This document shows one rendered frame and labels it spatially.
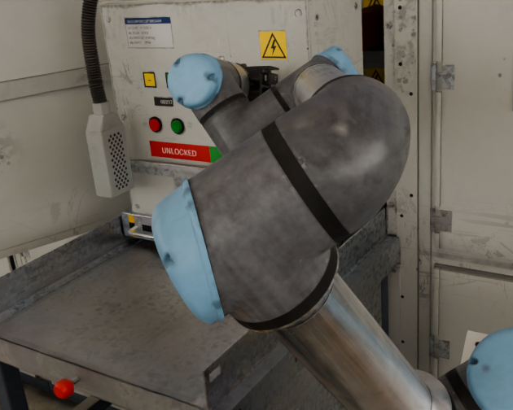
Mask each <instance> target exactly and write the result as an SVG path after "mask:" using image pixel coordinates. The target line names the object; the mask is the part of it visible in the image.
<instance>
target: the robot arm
mask: <svg viewBox="0 0 513 410"><path fill-rule="evenodd" d="M271 70H279V68H276V67H273V66H251V67H247V64H246V63H232V62H229V61H225V57H224V56H218V58H215V57H213V56H211V55H208V54H203V53H201V54H198V53H194V54H187V55H183V56H182V57H180V58H179V59H177V60H176V61H175V62H174V63H173V65H172V67H171V68H170V70H169V74H168V87H169V92H170V94H171V96H172V97H173V99H174V100H175V101H176V102H177V103H179V104H181V105H182V106H184V107H186V108H188V109H191V110H192V111H193V113H194V115H195V117H196V118H197V120H198V121H199V122H200V123H201V124H202V125H203V127H204V129H205V130H206V132H207V134H208V135H209V136H210V138H211V139H212V141H213V143H214V144H215V146H216V147H217V149H218V150H219V151H220V153H221V155H222V157H221V158H220V159H218V160H217V161H215V162H214V163H212V164H211V165H209V166H208V167H206V168H205V169H204V170H202V171H201V172H199V173H198V174H196V175H195V176H193V177H192V178H191V179H189V180H187V179H185V180H184V181H183V182H182V185H180V186H179V187H178V188H177V189H176V190H175V191H173V192H172V193H171V194H169V195H168V196H166V197H165V198H163V199H162V200H161V201H160V202H158V203H157V205H156V207H155V208H154V210H153V213H152V216H151V230H152V234H153V238H154V241H155V244H156V248H157V250H158V253H159V255H160V258H161V260H162V263H163V265H164V267H165V270H166V272H167V274H168V275H169V277H170V279H171V281H172V283H173V285H174V286H175V288H176V290H177V292H178V293H179V294H180V296H181V298H182V300H183V301H184V303H185V304H186V305H187V306H188V307H189V309H190V310H191V311H192V313H193V314H194V315H195V316H196V317H197V318H198V319H199V320H201V321H202V322H204V323H205V324H213V323H215V322H217V321H220V322H222V321H223V320H225V316H227V315H228V314H230V315H231V316H233V317H234V319H235V320H236V321H237V322H238V323H240V324H241V325H242V326H243V327H244V328H246V329H249V330H251V331H255V332H261V333H264V332H271V333H272V334H273V335H274V336H275V337H276V338H277V339H278V340H279V341H280V342H281V343H282V344H283V345H284V346H285V347H286V348H287V349H288V350H289V351H290V352H291V353H292V354H293V355H294V356H295V357H296V358H297V359H298V360H299V361H300V362H301V363H302V364H303V365H304V366H305V368H306V369H307V370H308V371H309V372H310V373H311V374H312V375H313V376H314V377H315V378H316V379H317V380H318V381H319V382H320V383H321V384H322V385H323V386H324V387H325V388H326V389H327V390H328V391H329V392H330V393H331V395H332V396H333V397H334V398H335V399H336V400H337V401H338V402H339V403H340V404H341V405H342V406H343V407H344V408H345V409H346V410H513V327H509V328H505V329H500V330H497V331H495V332H493V333H491V334H490V335H488V336H487V337H485V338H484V339H482V340H481V341H480V342H479V344H478V345H477V346H476V348H475V349H474V351H473V352H472V354H471V356H470V358H469V360H467V361H465V362H464V363H462V364H460V365H459V366H457V367H456V368H454V369H452V370H450V371H449V372H447V373H446V374H444V375H443V376H441V377H439V378H435V377H434V376H433V375H431V374H430V373H427V372H424V371H422V370H417V369H413V367H412V366H411V365H410V363H409V362H408V361H407V359H406V358H405V357H404V356H403V355H402V354H401V352H400V351H399V350H398V349H397V347H396V346H395V345H394V343H393V342H392V341H391V339H390V338H389V337H388V335H387V334H386V333H385V332H384V331H383V330H382V328H381V327H380V326H379V324H378V323H377V322H376V321H375V319H374V318H373V316H372V315H371V314H370V313H369V312H368V311H367V310H366V308H365V307H364V306H363V304H362V303H361V302H360V300H359V299H358V298H357V296H356V295H355V294H354V293H353V292H352V291H351V289H350V288H349V287H348V285H347V284H346V283H345V282H344V280H343V279H342V278H341V276H340V275H339V274H338V268H339V253H338V250H337V247H336V244H337V243H339V242H341V241H343V240H344V239H346V238H347V237H348V236H350V235H351V234H352V233H354V232H355V231H357V230H358V229H360V228H361V227H362V226H363V225H365V224H366V223H368V222H369V221H370V220H371V219H372V218H373V217H374V216H375V215H376V214H377V213H378V212H379V210H380V209H381V208H382V207H383V205H384V204H385V203H386V202H387V201H388V199H389V198H390V196H391V194H392V192H393V191H394V189H395V187H396V186H397V183H398V182H399V180H400V178H401V174H402V173H403V171H404V168H405V165H406V161H407V158H408V154H409V151H410V120H409V117H408V114H407V111H406V109H405V107H404V105H403V103H402V101H401V99H400V98H399V97H398V96H397V94H396V93H395V92H394V91H393V90H392V89H390V88H389V87H388V86H386V85H385V84H384V83H382V82H381V81H378V80H376V79H375V78H372V77H369V76H364V75H360V74H359V73H358V71H357V69H356V68H355V67H354V65H353V63H352V62H351V60H350V59H349V57H348V56H347V55H346V54H345V53H344V52H343V50H342V49H341V48H340V47H338V46H331V47H329V48H328V49H326V50H324V51H323V52H322V53H318V54H316V55H315V56H314V57H313V58H312V59H311V60H310V61H309V62H307V63H306V64H304V65H303V66H301V67H300V68H298V69H297V70H295V71H294V72H293V73H291V74H290V75H289V76H287V77H285V78H284V79H282V80H281V81H280V82H278V74H275V73H272V72H271ZM272 85H273V86H272ZM271 86H272V87H271Z"/></svg>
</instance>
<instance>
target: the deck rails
mask: <svg viewBox="0 0 513 410"><path fill-rule="evenodd" d="M387 236H388V235H386V229H385V207H384V208H383V209H382V210H381V211H379V212H378V213H377V214H376V215H375V216H374V217H373V218H372V219H371V220H370V221H369V222H368V223H366V224H365V225H363V226H362V227H361V228H360V229H359V230H358V231H357V232H356V233H355V234H354V235H353V236H352V237H351V238H350V239H348V240H347V241H346V242H345V243H344V244H343V245H342V246H340V247H339V248H338V249H337V250H338V253H339V268H338V274H339V275H340V276H341V278H342V279H343V280H344V279H345V278H346V277H347V276H348V275H349V274H350V273H351V272H352V271H353V270H354V269H355V268H356V267H357V266H358V265H359V264H360V263H361V262H362V261H363V260H364V259H365V258H366V257H367V256H368V255H369V254H370V253H371V252H372V251H373V250H374V249H375V248H376V247H377V246H378V245H379V244H380V243H381V242H382V241H383V240H384V239H385V238H386V237H387ZM142 240H143V239H141V238H134V237H130V236H125V232H124V227H123V222H122V217H121V215H119V216H118V217H116V218H114V219H112V220H110V221H108V222H106V223H104V224H102V225H100V226H98V227H96V228H94V229H92V230H91V231H89V232H87V233H84V234H82V235H81V236H79V237H77V238H74V239H73V240H71V241H69V242H66V243H65V244H63V245H62V246H59V247H57V248H55V249H54V250H52V251H49V252H47V253H45V254H44V255H41V256H40V257H38V258H36V259H35V260H32V261H30V262H28V263H26V264H24V265H22V266H20V267H18V268H16V269H15V270H13V271H11V272H9V273H7V274H5V275H3V276H1V277H0V322H2V321H4V320H5V319H7V318H9V317H10V316H13V315H14V314H16V313H17V312H19V311H21V310H23V309H25V308H26V307H28V306H29V305H31V304H33V303H35V302H37V301H38V300H40V299H42V298H44V297H45V296H47V295H49V294H50V293H52V292H54V291H55V290H57V289H59V288H60V287H62V286H65V285H66V284H68V283H69V282H70V281H73V280H75V279H76V278H78V277H80V276H81V275H83V274H85V273H87V272H89V271H90V270H91V269H93V268H96V267H97V266H99V265H100V264H102V263H104V262H106V261H107V260H109V259H111V258H112V257H114V256H116V255H118V254H120V253H121V252H122V251H125V250H127V249H128V248H130V247H131V246H133V245H135V244H137V243H138V242H141V241H142ZM280 343H281V342H280V341H279V340H278V339H277V338H276V337H275V336H274V335H273V334H272V333H271V332H264V333H261V332H255V331H251V330H249V329H248V330H247V331H246V332H244V333H243V334H242V335H241V336H240V337H239V338H238V339H236V340H235V341H234V342H233V343H232V344H231V345H230V346H229V347H227V348H226V349H225V350H224V351H223V352H222V353H221V354H220V355H219V356H218V357H217V358H216V359H215V360H213V361H212V362H211V363H210V364H209V365H208V366H207V367H206V368H204V369H203V370H202V374H203V379H204V389H203V390H202V391H201V392H200V393H199V394H198V395H197V396H196V397H194V398H193V400H192V401H190V404H191V405H194V406H196V407H199V408H203V409H206V410H213V409H214V408H215V407H217V406H218V405H219V404H220V403H221V402H222V401H223V400H224V399H225V398H226V397H227V396H228V395H229V394H230V393H231V392H232V391H233V390H234V389H235V388H236V387H237V386H238V385H239V384H240V383H241V382H242V381H243V380H244V379H245V378H246V377H247V376H248V375H249V374H250V373H251V372H252V371H253V370H254V369H255V368H256V367H257V366H258V365H259V364H260V363H261V362H262V361H263V360H264V359H265V358H266V357H267V356H268V355H269V354H270V353H271V352H272V351H273V350H274V349H275V348H276V347H277V346H278V345H279V344H280ZM218 366H219V369H220V372H219V373H218V374H217V375H216V376H215V377H214V378H213V379H212V380H211V381H210V380H209V374H210V373H211V372H212V371H213V370H214V369H216V368H217V367H218Z"/></svg>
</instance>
